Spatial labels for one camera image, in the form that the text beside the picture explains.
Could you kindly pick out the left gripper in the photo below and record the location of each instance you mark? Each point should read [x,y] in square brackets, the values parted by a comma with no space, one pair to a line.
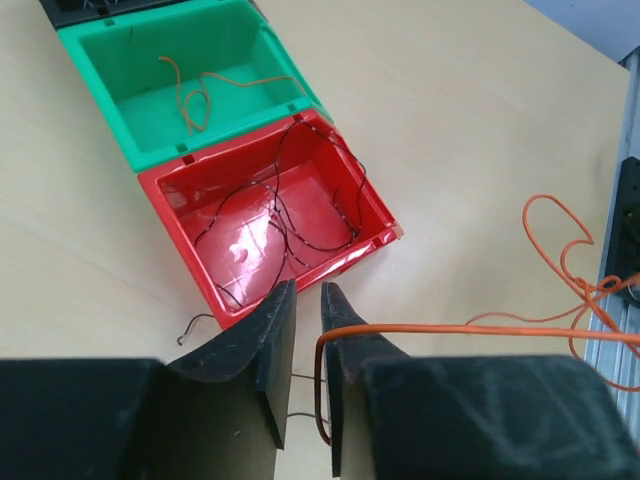
[220,411]

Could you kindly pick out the red plastic bin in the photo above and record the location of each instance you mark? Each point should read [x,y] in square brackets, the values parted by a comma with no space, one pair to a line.
[288,201]

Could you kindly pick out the green plastic bin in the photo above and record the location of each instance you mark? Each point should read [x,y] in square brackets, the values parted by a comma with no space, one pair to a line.
[175,79]

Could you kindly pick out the black plastic bin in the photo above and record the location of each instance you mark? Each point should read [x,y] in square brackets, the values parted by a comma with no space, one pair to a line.
[65,13]

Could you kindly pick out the aluminium mounting rail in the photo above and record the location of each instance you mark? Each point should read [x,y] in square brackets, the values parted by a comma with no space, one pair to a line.
[616,361]

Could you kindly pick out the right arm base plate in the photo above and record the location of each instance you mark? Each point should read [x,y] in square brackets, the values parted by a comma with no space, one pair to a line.
[624,244]

